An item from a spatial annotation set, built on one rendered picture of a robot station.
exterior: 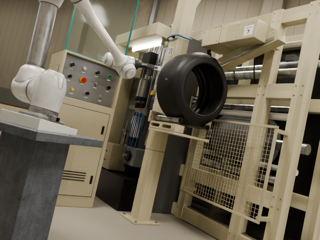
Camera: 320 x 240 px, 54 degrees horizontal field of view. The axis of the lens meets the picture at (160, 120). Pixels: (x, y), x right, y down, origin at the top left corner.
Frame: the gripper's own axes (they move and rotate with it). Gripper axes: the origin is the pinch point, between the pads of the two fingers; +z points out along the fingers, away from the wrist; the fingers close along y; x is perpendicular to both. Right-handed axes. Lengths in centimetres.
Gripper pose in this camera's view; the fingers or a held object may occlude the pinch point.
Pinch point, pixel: (156, 67)
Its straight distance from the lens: 233.1
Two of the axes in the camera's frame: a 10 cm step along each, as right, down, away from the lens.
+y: -5.6, -0.8, 8.3
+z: 8.3, 0.6, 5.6
